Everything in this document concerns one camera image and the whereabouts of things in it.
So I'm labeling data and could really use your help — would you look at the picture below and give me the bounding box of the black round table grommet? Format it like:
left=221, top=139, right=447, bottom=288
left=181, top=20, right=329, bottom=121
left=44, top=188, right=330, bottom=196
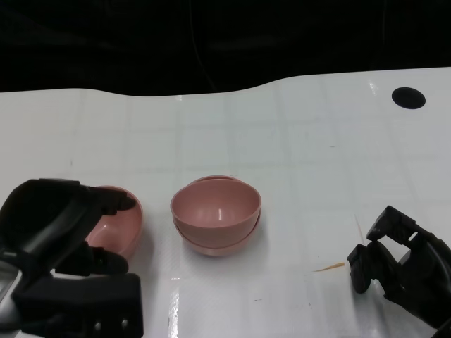
left=391, top=87, right=426, bottom=110

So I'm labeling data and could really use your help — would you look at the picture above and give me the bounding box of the pink plastic bowl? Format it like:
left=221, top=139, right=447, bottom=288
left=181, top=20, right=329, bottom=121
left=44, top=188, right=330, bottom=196
left=175, top=175, right=264, bottom=259
left=84, top=185, right=144, bottom=261
left=170, top=177, right=262, bottom=244

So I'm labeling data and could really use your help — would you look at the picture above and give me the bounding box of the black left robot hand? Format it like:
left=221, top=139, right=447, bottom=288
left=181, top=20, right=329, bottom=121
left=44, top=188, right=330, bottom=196
left=0, top=178, right=139, bottom=279

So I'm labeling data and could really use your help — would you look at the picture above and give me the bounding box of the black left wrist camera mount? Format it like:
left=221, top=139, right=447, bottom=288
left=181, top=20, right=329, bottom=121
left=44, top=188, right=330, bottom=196
left=12, top=269, right=145, bottom=338

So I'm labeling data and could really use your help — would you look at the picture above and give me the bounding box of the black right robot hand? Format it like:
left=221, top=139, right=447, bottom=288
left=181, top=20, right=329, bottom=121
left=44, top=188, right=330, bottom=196
left=347, top=206, right=451, bottom=332

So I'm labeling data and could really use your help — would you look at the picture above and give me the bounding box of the orange wooden sliver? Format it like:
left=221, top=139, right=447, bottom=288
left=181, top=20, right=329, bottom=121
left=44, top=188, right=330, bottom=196
left=313, top=261, right=345, bottom=273

